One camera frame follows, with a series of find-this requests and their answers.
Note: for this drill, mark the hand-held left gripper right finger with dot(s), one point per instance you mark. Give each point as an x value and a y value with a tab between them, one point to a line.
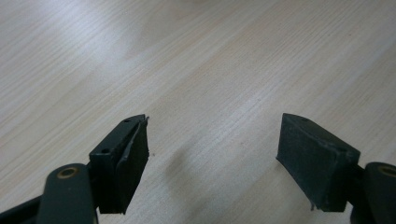
314	161

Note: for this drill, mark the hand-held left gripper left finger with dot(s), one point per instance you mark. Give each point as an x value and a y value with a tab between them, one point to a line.
124	165

